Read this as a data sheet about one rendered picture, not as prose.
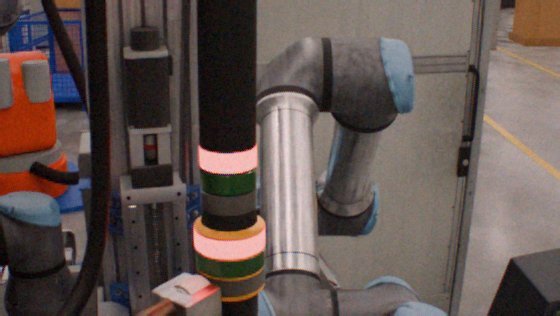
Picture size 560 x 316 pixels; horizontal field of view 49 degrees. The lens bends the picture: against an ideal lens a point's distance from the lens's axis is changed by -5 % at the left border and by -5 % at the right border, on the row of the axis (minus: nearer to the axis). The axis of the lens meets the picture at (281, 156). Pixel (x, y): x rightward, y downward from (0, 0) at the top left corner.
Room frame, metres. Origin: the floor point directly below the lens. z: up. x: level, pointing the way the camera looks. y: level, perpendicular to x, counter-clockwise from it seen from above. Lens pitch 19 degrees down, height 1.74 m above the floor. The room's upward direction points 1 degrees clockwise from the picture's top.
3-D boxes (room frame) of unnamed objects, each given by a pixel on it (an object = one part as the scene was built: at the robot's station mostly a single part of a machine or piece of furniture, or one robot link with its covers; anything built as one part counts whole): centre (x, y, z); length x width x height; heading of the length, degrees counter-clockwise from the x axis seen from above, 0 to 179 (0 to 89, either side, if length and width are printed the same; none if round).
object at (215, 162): (0.35, 0.03, 1.62); 0.03 x 0.03 x 0.01
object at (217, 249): (0.35, 0.03, 1.57); 0.04 x 0.04 x 0.01
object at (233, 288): (0.35, 0.03, 1.54); 0.04 x 0.04 x 0.01
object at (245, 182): (0.35, 0.03, 1.60); 0.03 x 0.03 x 0.01
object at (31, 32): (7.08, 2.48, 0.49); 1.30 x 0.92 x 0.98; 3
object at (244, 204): (0.35, 0.03, 1.59); 0.03 x 0.03 x 0.01
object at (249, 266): (0.35, 0.03, 1.55); 0.04 x 0.04 x 0.01
